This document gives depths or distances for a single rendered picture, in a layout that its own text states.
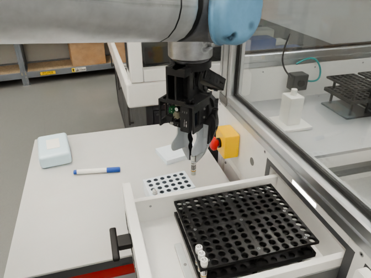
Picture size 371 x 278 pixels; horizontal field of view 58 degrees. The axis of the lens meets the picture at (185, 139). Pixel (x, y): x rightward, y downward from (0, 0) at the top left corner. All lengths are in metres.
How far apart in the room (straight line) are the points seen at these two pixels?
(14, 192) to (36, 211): 1.47
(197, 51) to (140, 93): 0.81
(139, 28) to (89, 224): 0.65
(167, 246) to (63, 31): 0.51
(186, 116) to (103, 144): 0.67
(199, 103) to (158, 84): 0.79
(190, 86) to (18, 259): 0.54
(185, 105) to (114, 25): 0.29
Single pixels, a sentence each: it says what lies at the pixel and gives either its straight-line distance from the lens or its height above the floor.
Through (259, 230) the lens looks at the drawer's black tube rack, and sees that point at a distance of 0.65.
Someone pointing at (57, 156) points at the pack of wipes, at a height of 0.80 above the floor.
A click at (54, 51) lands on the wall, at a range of 4.72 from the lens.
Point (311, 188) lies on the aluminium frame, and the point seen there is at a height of 0.96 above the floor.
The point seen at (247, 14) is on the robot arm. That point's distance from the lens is 0.37.
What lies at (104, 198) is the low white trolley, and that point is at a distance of 0.95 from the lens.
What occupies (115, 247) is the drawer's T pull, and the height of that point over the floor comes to 0.91.
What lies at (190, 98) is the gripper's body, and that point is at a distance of 0.56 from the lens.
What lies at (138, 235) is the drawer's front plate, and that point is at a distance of 0.59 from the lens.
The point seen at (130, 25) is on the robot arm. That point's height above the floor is 1.29.
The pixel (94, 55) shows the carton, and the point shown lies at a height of 0.25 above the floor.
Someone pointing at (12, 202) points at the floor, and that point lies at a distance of 2.35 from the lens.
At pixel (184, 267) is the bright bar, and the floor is 0.85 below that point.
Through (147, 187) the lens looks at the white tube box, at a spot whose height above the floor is 0.80.
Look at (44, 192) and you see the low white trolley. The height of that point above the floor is 0.76.
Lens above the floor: 1.35
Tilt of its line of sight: 29 degrees down
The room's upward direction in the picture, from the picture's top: straight up
